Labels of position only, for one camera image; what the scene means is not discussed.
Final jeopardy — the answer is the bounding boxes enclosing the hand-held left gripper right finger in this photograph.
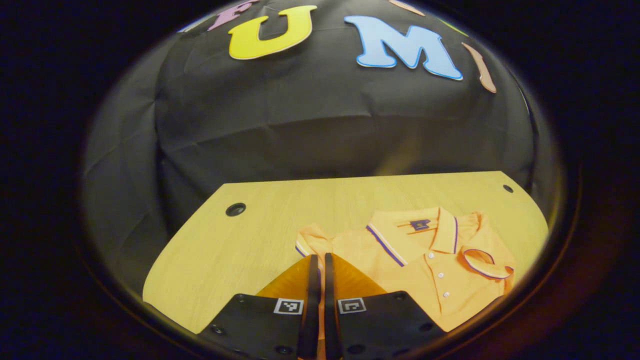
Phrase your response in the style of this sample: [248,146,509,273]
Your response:
[324,252,446,360]

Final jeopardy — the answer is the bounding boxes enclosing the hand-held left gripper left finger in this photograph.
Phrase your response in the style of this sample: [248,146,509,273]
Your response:
[197,254,321,360]

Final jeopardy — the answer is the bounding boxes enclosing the orange T-shirt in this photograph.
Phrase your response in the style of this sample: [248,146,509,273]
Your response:
[295,206,517,333]

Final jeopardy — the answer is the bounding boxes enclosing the black backdrop cloth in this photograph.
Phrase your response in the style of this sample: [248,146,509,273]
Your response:
[82,0,556,301]

